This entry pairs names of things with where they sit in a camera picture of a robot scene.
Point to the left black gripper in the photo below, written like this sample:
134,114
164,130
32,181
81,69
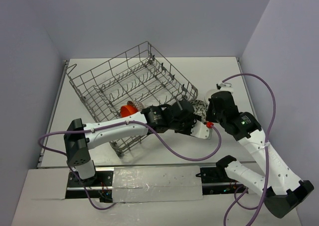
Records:
186,116

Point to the leaf patterned bowl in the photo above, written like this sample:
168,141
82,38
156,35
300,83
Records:
200,109

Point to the orange bowl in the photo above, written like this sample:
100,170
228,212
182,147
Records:
127,110

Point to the white bowl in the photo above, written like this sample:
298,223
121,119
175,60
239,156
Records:
209,93

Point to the brown patterned bowl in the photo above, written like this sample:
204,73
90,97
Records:
136,104

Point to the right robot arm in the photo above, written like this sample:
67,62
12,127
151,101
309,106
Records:
282,189

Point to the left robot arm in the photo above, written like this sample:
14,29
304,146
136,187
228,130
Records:
81,138

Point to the clear tape sheet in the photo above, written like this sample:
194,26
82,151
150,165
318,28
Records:
156,184

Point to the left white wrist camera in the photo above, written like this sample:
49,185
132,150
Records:
200,130

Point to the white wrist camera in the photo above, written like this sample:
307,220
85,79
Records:
222,86
200,130

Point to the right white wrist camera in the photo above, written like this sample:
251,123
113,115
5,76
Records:
222,86

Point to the grey wire dish rack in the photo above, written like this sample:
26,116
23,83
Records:
139,74

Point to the black mounting rail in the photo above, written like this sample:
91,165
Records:
213,183

